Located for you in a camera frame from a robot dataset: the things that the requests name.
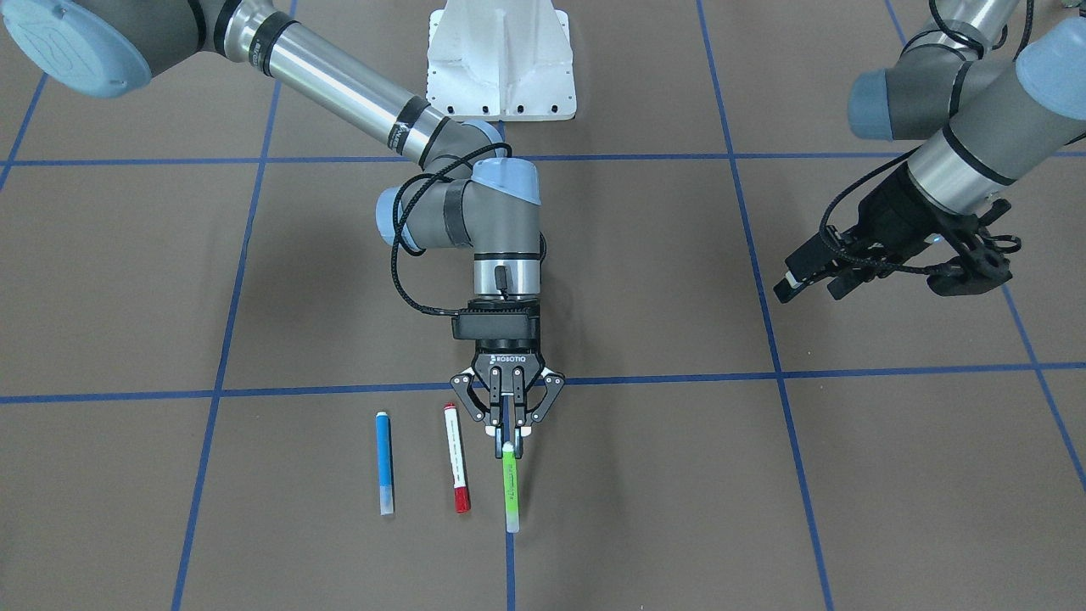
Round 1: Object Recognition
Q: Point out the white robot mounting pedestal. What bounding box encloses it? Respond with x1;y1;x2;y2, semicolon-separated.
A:
424;1;578;120

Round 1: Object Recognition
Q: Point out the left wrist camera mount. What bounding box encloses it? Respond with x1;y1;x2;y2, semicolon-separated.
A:
926;198;1022;297

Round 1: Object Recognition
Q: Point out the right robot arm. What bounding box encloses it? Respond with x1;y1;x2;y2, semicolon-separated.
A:
3;1;565;444

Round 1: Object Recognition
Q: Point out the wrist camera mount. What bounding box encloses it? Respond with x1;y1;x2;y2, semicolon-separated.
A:
926;198;1022;297
451;300;540;340

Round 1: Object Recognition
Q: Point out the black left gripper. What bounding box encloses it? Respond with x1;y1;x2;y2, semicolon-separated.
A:
773;166;984;303

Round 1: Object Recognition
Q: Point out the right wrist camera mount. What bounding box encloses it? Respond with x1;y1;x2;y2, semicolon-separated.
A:
451;300;540;340

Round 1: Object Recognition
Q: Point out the blue marker pen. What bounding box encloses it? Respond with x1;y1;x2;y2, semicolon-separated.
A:
375;411;395;517

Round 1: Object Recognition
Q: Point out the green highlighter pen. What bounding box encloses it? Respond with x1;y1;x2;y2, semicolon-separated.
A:
501;441;521;534

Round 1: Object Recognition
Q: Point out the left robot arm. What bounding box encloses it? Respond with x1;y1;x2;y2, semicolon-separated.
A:
773;1;1085;303

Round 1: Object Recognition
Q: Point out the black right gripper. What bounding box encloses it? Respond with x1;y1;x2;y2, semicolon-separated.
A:
450;339;566;437

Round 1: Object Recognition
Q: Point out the red white marker pen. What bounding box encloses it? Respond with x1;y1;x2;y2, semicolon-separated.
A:
443;402;472;514

